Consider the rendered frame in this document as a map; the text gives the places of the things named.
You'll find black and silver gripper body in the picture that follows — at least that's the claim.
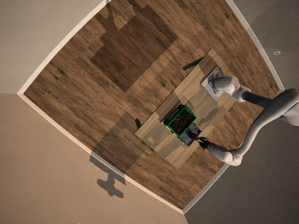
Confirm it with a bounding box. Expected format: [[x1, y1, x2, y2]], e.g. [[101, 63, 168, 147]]
[[204, 140, 211, 149]]

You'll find green bottle crate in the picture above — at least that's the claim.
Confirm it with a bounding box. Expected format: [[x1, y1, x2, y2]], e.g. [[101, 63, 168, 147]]
[[163, 104, 194, 137]]

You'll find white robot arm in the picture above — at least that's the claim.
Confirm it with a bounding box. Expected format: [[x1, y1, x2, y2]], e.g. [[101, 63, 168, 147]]
[[207, 74, 299, 166]]

